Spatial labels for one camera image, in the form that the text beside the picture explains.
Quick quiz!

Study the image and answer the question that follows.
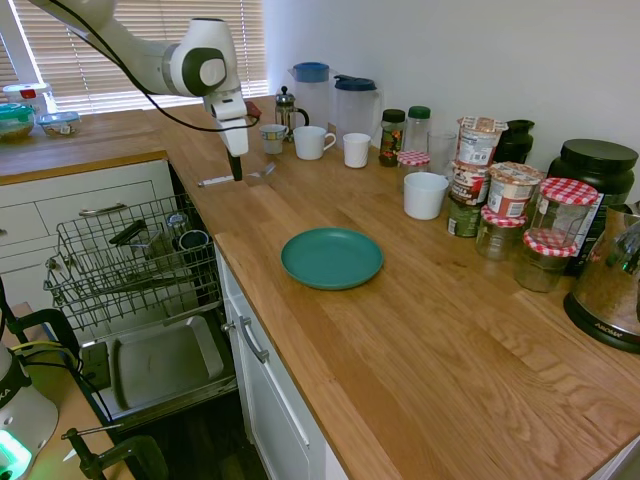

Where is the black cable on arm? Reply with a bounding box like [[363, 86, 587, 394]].
[[48, 0, 262, 134]]

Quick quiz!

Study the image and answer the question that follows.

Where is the food container green lid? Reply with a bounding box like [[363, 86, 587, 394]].
[[0, 102, 38, 144]]

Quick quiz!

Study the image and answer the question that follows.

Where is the black C-clamp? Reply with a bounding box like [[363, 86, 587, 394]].
[[61, 424, 171, 480], [0, 308, 83, 374]]

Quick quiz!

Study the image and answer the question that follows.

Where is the white cup with patterned rim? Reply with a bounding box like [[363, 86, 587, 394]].
[[258, 123, 291, 156]]

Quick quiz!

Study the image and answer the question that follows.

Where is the yellow cable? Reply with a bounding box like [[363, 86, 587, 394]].
[[6, 340, 62, 358]]

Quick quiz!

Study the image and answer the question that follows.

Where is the large white mug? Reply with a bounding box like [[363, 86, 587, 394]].
[[292, 125, 338, 162]]

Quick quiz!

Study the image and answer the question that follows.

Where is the small jar red checkered lid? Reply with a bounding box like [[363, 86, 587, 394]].
[[396, 150, 432, 194]]

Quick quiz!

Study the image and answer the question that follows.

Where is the dark blue mug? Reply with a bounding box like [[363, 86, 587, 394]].
[[179, 229, 211, 252]]

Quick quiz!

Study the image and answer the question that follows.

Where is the green tin can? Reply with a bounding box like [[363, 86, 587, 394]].
[[445, 194, 484, 238]]

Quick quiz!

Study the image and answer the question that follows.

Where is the clear bottle green lid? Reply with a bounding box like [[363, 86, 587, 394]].
[[405, 104, 433, 157]]

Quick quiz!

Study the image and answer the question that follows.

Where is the glass jar red checkered lid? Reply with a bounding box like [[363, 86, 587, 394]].
[[474, 204, 528, 262], [513, 233, 577, 294]]

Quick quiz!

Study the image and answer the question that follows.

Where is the white container red clip lid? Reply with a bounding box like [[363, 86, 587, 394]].
[[1, 83, 54, 119]]

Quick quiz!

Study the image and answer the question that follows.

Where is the white window blind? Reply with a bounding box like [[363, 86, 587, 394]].
[[0, 0, 267, 117]]

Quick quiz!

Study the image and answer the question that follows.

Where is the clear glass tumbler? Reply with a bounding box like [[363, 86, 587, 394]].
[[426, 130, 459, 178]]

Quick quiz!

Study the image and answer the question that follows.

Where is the stainless steel electric kettle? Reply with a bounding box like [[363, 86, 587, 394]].
[[563, 201, 640, 356]]

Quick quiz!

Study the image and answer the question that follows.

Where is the plain white cup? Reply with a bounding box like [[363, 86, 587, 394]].
[[402, 171, 450, 221]]

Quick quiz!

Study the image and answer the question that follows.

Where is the black vase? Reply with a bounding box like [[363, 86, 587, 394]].
[[493, 119, 537, 166]]

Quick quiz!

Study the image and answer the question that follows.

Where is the white ribbed cup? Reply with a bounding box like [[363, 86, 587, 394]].
[[342, 131, 373, 171]]

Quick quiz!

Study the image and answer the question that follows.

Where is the green round plate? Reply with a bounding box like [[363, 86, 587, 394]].
[[279, 226, 386, 292]]

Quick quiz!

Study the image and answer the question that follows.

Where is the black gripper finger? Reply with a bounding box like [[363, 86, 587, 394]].
[[226, 149, 245, 182]]

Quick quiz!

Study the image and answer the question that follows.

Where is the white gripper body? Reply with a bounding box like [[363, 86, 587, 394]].
[[208, 97, 250, 157]]

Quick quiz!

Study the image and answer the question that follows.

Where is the spice jar dark green lid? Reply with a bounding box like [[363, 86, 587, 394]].
[[378, 108, 407, 168]]

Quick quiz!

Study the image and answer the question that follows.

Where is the white yogurt cup red label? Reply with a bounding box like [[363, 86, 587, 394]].
[[486, 161, 547, 217]]

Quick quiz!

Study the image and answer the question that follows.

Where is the large jar red checkered lid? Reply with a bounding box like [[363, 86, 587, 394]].
[[528, 177, 600, 250]]

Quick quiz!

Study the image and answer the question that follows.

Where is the clear pitcher dark blue lid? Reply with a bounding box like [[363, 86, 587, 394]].
[[333, 74, 386, 147]]

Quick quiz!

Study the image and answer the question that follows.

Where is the wooden robot mounting board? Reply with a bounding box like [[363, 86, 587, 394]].
[[0, 299, 137, 480]]

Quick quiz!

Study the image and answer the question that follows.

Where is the glass French press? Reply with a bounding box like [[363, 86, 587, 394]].
[[274, 85, 311, 144]]

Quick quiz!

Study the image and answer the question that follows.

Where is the silver drawer bar handle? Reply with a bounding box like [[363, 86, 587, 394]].
[[236, 315, 271, 365]]

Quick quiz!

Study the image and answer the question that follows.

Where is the glass container blue lid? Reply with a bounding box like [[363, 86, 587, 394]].
[[36, 110, 82, 139]]

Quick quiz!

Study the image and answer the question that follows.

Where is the silver cabinet bar handle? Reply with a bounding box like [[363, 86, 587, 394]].
[[78, 201, 129, 218]]

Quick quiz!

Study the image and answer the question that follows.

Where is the clear glass container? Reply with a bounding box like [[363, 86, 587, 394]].
[[131, 231, 167, 257]]

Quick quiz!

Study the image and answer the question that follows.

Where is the white robot base green light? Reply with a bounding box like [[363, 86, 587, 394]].
[[0, 278, 61, 480]]

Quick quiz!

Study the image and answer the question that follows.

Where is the wire dishwasher rack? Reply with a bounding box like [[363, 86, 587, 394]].
[[43, 193, 224, 332]]

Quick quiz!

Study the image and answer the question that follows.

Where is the black protein powder tub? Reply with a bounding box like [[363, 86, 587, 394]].
[[546, 138, 640, 277]]

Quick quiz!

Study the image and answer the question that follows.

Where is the clear pitcher light blue lid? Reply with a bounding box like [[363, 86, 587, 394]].
[[291, 61, 338, 133]]

